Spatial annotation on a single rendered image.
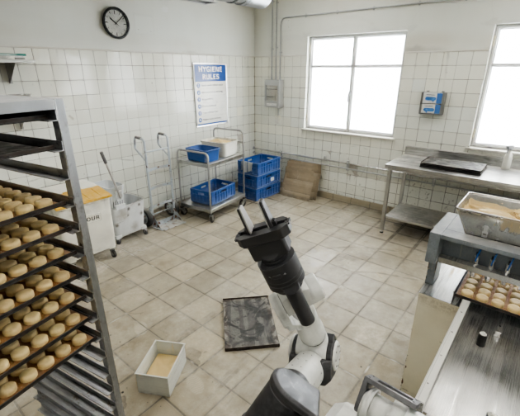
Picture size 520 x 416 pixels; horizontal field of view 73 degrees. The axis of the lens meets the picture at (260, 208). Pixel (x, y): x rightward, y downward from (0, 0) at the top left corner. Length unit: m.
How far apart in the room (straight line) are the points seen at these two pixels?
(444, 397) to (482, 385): 0.17
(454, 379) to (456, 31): 3.98
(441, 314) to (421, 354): 0.29
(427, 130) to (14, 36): 4.53
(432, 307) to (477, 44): 3.43
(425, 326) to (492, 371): 0.51
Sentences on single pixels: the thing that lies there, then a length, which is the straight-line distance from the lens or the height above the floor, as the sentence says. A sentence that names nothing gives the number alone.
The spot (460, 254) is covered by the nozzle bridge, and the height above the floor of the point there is 1.07.
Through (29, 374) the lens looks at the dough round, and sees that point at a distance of 1.47.
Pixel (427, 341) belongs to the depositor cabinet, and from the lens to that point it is 2.16.
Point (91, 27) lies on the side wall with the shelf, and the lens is 4.52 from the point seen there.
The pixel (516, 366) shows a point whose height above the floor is 0.84.
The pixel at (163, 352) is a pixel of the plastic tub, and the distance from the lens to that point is 2.74.
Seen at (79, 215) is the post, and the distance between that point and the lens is 1.30.
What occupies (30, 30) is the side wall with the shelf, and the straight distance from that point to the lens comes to 4.27.
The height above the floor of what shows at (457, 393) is 0.84.
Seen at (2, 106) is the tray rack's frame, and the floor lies 1.81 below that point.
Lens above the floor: 1.90
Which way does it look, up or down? 21 degrees down
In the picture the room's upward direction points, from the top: straight up
